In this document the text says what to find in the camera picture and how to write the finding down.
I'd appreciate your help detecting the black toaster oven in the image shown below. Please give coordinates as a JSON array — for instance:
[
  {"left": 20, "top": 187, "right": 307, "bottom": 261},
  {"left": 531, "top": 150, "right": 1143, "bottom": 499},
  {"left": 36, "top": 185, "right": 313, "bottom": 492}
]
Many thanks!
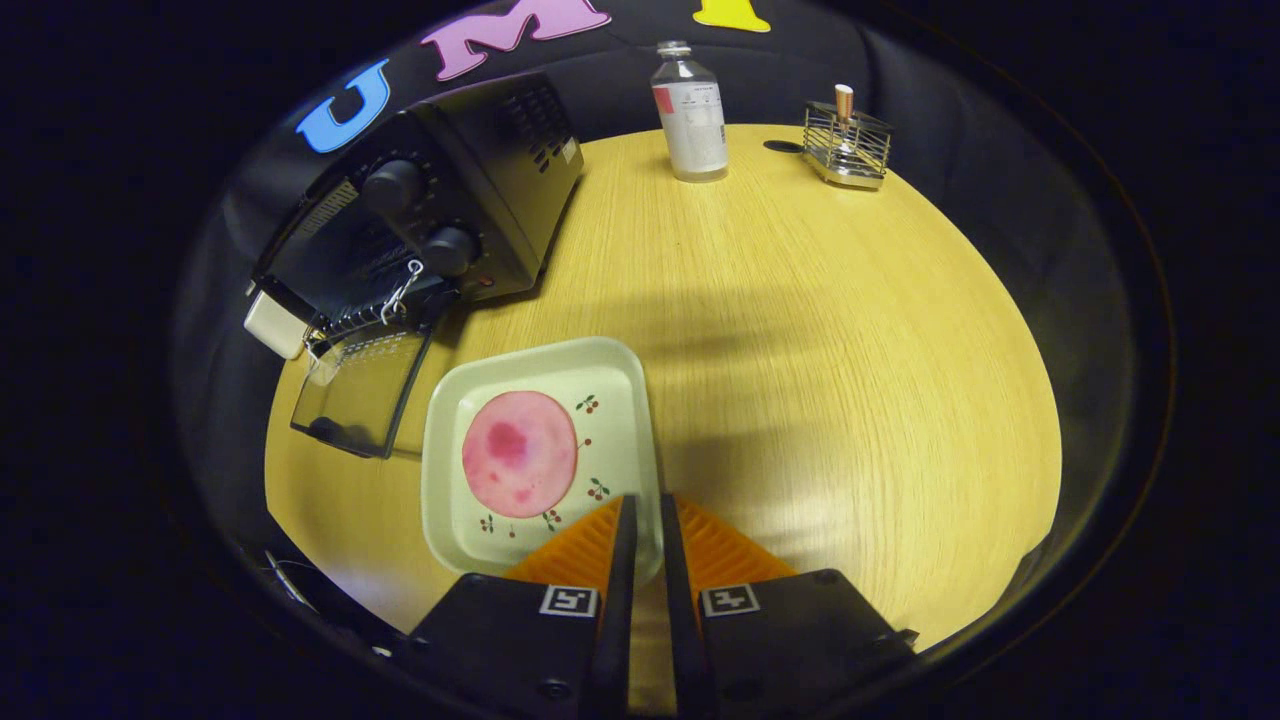
[{"left": 245, "top": 70, "right": 587, "bottom": 461}]

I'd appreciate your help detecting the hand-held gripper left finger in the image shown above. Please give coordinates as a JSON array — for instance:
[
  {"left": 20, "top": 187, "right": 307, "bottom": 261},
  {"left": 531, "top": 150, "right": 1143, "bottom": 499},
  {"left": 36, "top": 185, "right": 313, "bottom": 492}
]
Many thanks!
[{"left": 405, "top": 495, "right": 641, "bottom": 720}]

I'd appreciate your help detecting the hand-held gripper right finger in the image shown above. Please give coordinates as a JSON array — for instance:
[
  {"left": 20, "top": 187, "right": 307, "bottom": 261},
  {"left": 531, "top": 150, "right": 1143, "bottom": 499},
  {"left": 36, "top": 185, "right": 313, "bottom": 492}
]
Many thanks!
[{"left": 658, "top": 493, "right": 921, "bottom": 720}]

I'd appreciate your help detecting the cream cherry-print tray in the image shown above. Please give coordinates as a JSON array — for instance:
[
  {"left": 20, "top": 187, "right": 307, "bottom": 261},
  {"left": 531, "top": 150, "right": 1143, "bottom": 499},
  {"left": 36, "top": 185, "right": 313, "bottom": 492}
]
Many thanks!
[{"left": 420, "top": 336, "right": 667, "bottom": 591}]

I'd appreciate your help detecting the pink ham slice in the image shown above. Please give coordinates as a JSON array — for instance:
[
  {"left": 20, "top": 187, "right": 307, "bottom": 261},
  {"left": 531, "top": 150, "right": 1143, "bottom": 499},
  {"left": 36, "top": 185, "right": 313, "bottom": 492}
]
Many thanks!
[{"left": 461, "top": 390, "right": 580, "bottom": 520}]

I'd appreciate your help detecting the clear bottle with white label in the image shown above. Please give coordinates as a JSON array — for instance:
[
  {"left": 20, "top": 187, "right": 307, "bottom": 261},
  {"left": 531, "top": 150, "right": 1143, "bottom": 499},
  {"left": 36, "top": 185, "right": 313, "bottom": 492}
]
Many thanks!
[{"left": 650, "top": 40, "right": 731, "bottom": 185}]

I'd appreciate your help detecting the metal wire rack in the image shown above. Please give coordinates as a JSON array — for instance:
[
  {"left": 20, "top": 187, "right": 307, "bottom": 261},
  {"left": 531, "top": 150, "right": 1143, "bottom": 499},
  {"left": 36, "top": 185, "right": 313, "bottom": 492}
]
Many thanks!
[{"left": 801, "top": 98, "right": 894, "bottom": 192}]

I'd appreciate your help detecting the white string loop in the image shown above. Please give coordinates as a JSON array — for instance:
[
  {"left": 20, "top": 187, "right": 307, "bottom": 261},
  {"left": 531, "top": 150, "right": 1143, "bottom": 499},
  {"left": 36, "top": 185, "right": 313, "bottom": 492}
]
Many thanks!
[{"left": 379, "top": 258, "right": 427, "bottom": 327}]

